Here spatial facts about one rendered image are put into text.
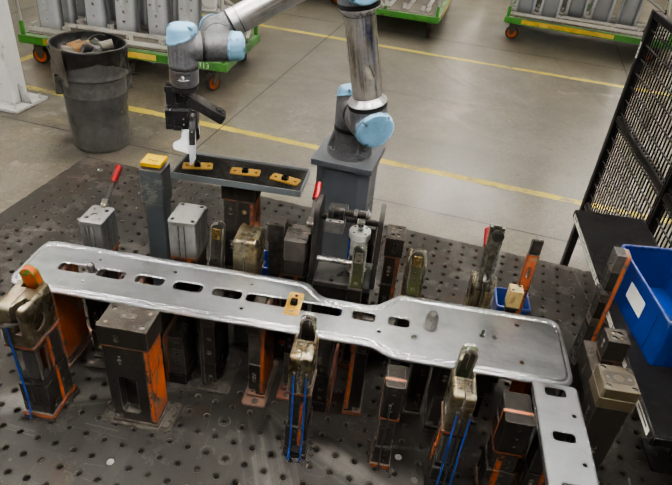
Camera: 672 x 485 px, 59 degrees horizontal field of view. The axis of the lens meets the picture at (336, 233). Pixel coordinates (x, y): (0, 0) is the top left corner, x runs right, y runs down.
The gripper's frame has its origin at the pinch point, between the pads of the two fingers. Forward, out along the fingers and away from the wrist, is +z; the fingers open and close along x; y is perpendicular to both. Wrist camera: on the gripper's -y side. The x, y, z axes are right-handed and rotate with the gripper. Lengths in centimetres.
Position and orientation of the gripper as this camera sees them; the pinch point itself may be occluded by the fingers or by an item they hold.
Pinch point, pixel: (196, 153)
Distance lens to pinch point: 173.9
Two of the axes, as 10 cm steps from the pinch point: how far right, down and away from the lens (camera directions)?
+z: -0.8, 8.3, 5.6
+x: 1.0, 5.6, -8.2
